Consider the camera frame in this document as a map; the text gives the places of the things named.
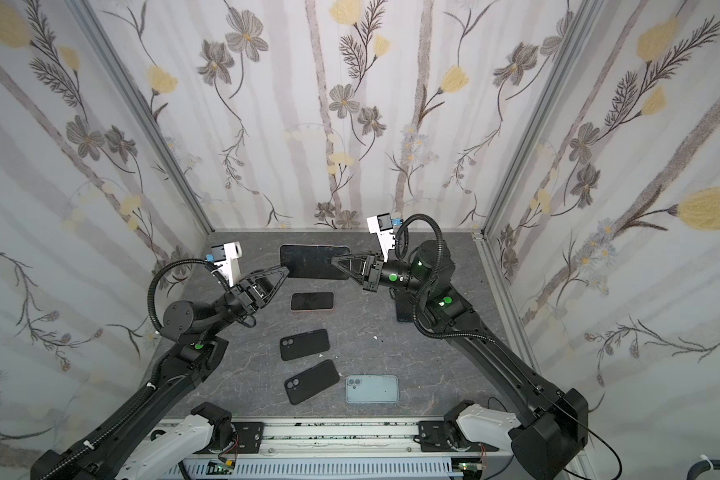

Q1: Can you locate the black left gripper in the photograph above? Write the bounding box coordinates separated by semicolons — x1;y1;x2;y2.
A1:
201;266;286;341

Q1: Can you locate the black phone picked up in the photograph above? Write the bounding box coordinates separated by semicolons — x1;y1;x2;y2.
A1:
290;292;335;312

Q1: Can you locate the black phone case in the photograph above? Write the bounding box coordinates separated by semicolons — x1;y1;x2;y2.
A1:
279;329;330;361
284;360;340;405

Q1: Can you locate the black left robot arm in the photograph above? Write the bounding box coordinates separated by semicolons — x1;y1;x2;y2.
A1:
30;261;288;479

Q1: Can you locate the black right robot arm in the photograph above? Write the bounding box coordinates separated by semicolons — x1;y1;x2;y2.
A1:
331;240;589;479

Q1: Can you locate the light blue phone case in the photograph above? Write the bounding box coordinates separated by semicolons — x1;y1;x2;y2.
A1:
345;375;399;404

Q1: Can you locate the small green circuit board left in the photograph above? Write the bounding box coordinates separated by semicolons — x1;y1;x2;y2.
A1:
205;460;236;476

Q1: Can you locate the small green circuit board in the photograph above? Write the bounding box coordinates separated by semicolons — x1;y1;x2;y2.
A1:
452;458;484;480
205;460;236;476

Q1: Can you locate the small green circuit board right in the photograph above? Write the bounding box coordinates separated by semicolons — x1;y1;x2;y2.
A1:
452;458;484;480

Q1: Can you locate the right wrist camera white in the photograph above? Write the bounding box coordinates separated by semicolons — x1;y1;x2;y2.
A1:
366;213;402;262

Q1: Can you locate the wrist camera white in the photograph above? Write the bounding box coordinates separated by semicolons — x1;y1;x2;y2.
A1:
366;213;402;262
206;241;243;287

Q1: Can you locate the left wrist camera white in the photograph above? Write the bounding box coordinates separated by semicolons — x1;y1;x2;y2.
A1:
206;241;243;287

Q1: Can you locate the left corrugated black cable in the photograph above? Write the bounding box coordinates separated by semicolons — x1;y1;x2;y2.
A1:
146;257;232;337

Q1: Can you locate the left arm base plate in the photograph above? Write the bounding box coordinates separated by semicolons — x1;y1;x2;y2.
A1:
220;421;265;455

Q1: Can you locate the aluminium frame rail front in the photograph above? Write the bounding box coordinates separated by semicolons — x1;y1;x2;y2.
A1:
89;416;586;460

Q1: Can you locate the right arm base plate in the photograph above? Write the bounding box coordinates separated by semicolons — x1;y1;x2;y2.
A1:
414;420;498;453

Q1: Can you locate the white slotted cable duct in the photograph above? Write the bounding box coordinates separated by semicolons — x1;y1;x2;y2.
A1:
184;457;456;479

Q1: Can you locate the right thin black cable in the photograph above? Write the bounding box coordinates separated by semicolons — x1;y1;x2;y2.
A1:
485;395;624;480

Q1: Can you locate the black cable bottom right corner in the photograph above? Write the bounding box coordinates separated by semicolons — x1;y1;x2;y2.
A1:
685;454;720;480

